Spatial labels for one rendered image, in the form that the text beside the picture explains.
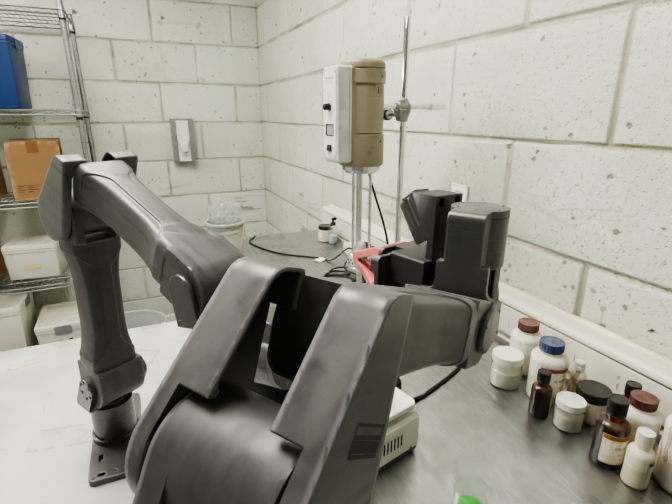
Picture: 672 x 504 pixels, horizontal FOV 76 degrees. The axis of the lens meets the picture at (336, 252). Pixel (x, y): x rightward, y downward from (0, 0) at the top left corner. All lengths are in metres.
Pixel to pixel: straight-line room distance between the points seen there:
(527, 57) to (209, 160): 2.26
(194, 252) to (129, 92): 2.51
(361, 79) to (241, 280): 0.79
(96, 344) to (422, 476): 0.50
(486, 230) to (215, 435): 0.31
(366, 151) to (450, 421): 0.57
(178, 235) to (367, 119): 0.60
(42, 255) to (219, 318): 2.56
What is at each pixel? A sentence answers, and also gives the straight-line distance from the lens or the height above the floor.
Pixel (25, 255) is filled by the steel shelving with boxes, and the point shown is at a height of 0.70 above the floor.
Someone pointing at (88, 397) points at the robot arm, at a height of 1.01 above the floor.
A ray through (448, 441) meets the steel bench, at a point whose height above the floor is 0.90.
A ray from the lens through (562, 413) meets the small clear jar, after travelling 0.85.
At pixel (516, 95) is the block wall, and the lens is 1.08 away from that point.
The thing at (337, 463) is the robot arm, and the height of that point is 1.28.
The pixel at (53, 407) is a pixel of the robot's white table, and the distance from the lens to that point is 0.97.
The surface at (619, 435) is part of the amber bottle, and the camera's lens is 0.79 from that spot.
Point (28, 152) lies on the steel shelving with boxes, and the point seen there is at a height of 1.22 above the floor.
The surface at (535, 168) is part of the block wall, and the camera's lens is 1.03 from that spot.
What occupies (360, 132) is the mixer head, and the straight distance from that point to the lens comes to 0.98.
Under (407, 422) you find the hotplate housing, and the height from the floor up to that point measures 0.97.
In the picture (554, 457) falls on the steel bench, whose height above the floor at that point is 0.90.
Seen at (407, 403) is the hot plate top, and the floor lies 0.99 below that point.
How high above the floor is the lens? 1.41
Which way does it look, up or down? 18 degrees down
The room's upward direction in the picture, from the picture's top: straight up
